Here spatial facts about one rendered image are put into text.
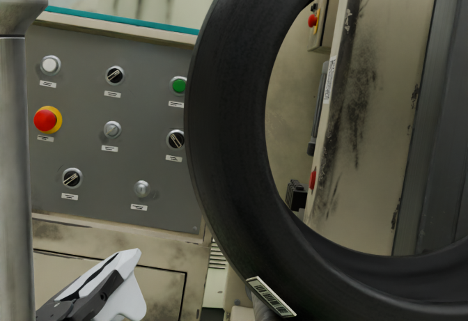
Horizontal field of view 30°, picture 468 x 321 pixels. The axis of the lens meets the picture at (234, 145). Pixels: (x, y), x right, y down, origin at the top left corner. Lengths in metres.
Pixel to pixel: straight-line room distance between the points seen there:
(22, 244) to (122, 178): 1.09
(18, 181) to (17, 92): 0.05
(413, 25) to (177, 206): 0.57
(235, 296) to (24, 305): 0.78
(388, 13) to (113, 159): 0.60
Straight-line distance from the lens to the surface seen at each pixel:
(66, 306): 0.81
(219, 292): 4.60
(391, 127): 1.33
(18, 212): 0.54
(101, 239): 1.61
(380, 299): 0.97
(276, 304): 0.98
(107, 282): 0.82
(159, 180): 1.63
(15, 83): 0.54
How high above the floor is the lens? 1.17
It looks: 3 degrees down
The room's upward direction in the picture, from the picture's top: 9 degrees clockwise
